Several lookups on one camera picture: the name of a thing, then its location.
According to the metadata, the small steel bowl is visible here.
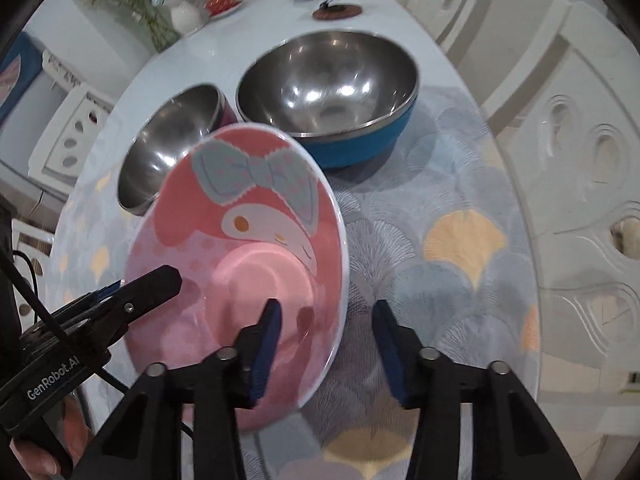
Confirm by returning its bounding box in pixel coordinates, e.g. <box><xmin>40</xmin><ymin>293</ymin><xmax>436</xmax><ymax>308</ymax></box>
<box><xmin>116</xmin><ymin>84</ymin><xmax>236</xmax><ymax>217</ymax></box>

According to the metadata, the white dog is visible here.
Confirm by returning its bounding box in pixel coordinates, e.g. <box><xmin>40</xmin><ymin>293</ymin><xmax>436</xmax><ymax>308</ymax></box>
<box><xmin>611</xmin><ymin>217</ymin><xmax>640</xmax><ymax>256</ymax></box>

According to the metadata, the pink cartoon bowl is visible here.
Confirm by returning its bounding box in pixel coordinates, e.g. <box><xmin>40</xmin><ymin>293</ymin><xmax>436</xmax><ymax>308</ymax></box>
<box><xmin>122</xmin><ymin>124</ymin><xmax>350</xmax><ymax>431</ymax></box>

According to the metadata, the person's left hand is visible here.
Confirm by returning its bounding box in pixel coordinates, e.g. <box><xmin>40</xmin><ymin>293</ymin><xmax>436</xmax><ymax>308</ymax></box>
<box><xmin>10</xmin><ymin>397</ymin><xmax>94</xmax><ymax>480</ymax></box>

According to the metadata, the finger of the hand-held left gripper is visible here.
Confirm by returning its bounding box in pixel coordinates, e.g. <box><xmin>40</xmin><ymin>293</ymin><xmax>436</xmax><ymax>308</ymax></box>
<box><xmin>50</xmin><ymin>282</ymin><xmax>122</xmax><ymax>326</ymax></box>
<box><xmin>75</xmin><ymin>266</ymin><xmax>182</xmax><ymax>348</ymax></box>

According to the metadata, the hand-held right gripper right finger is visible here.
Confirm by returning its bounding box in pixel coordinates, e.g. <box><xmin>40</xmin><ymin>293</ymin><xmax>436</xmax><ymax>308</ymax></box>
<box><xmin>374</xmin><ymin>300</ymin><xmax>583</xmax><ymax>480</ymax></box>

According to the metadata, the blue fridge dust cover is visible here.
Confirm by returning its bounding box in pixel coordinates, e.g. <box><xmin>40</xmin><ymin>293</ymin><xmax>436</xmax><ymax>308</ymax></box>
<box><xmin>0</xmin><ymin>30</ymin><xmax>43</xmax><ymax>126</ymax></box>

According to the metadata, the red white saucer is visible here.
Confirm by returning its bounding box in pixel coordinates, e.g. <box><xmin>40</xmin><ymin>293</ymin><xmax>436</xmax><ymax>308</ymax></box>
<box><xmin>204</xmin><ymin>0</ymin><xmax>245</xmax><ymax>17</ymax></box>

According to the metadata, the white ceramic vase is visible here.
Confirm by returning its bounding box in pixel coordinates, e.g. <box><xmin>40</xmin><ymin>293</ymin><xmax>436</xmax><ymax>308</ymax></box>
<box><xmin>170</xmin><ymin>0</ymin><xmax>206</xmax><ymax>36</ymax></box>

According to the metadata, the white refrigerator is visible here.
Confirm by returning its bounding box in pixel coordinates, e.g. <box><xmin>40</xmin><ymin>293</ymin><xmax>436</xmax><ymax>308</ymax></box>
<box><xmin>0</xmin><ymin>30</ymin><xmax>71</xmax><ymax>201</ymax></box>

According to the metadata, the blue steel-lined bowl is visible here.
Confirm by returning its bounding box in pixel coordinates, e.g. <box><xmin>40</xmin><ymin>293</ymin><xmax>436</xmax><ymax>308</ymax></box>
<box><xmin>235</xmin><ymin>31</ymin><xmax>420</xmax><ymax>170</ymax></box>

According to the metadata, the clear glass vase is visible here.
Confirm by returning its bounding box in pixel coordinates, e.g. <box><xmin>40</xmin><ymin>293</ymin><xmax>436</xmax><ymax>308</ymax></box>
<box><xmin>132</xmin><ymin>7</ymin><xmax>181</xmax><ymax>53</ymax></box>

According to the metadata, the grey fan-patterned tablecloth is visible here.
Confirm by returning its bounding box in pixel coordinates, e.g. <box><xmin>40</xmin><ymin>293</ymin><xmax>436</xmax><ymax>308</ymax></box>
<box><xmin>50</xmin><ymin>85</ymin><xmax>543</xmax><ymax>480</ymax></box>

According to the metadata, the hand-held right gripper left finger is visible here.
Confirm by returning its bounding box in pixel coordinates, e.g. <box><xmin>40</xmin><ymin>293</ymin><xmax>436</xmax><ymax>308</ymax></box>
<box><xmin>75</xmin><ymin>299</ymin><xmax>283</xmax><ymax>480</ymax></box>

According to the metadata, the white carved corner shelf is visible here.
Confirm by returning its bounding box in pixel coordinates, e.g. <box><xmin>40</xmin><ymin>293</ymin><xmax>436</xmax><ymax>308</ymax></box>
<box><xmin>41</xmin><ymin>49</ymin><xmax>73</xmax><ymax>92</ymax></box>

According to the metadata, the black cable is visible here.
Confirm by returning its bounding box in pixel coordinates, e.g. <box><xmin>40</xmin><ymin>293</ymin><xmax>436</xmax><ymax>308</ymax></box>
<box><xmin>0</xmin><ymin>249</ymin><xmax>136</xmax><ymax>396</ymax></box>

